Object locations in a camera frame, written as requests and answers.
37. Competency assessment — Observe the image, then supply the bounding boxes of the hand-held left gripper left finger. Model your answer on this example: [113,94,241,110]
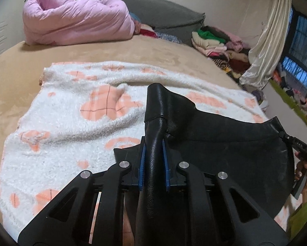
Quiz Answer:
[18,136,147,246]

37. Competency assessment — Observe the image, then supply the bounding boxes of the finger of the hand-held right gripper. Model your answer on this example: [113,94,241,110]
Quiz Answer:
[278,131,307,157]

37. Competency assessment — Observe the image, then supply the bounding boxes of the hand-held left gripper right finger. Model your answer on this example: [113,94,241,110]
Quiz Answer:
[162,139,290,246]

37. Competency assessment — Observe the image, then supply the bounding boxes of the black leather jacket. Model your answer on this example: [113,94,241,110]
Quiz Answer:
[134,83,295,246]

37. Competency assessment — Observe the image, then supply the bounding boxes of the person's right forearm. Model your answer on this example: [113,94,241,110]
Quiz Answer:
[286,184,307,239]

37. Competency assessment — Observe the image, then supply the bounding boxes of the clothes heap on window ledge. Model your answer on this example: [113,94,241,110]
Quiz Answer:
[272,68,307,123]

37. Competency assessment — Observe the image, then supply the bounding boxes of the pile of folded clothes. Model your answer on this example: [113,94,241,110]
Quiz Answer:
[192,26,251,79]

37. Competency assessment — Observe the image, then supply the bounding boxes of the person's right hand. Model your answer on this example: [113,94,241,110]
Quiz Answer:
[294,152,307,203]

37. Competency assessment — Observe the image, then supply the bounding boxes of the green ledge mat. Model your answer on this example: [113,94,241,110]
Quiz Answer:
[268,78,307,126]

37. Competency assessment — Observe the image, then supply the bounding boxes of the white orange printed blanket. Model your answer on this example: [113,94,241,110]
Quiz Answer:
[0,61,292,236]

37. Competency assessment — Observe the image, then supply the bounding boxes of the window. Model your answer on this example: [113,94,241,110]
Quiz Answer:
[281,8,307,100]

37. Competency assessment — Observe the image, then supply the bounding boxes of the cream satin curtain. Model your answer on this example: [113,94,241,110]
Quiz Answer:
[239,0,293,91]

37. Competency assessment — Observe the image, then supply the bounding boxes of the blue patterned cloth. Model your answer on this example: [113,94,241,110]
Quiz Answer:
[155,31,182,44]

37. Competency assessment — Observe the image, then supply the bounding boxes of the bed with tan sheet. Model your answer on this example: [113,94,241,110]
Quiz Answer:
[0,34,272,246]

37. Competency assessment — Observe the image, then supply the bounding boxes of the colourful folded bedding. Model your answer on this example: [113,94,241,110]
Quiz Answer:
[129,11,157,38]

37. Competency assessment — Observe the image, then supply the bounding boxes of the grey padded headboard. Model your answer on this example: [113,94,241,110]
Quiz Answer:
[66,0,206,47]

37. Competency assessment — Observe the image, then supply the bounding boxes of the pink quilt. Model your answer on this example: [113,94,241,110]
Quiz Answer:
[22,0,135,46]

